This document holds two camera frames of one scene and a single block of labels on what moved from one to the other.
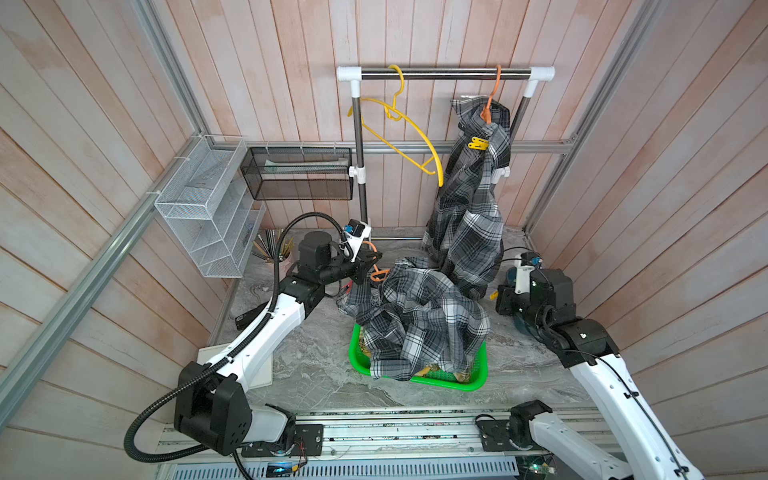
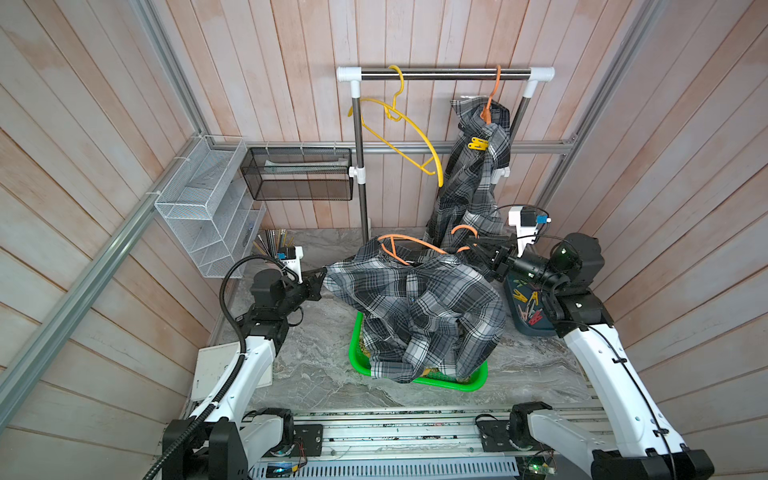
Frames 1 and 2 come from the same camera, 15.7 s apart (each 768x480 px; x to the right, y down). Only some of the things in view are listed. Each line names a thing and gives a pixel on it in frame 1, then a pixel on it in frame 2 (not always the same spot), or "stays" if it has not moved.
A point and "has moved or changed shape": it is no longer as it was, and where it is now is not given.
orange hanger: [486, 113] stays
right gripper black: [507, 295] -> [497, 266]
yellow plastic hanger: [394, 112] stays
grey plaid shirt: [415, 317] has moved or changed shape
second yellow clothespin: [478, 143] stays
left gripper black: [361, 266] -> [312, 283]
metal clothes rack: [356, 74] stays
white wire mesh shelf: [211, 211] stays
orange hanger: [377, 275] -> [388, 244]
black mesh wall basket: [299, 173] stays
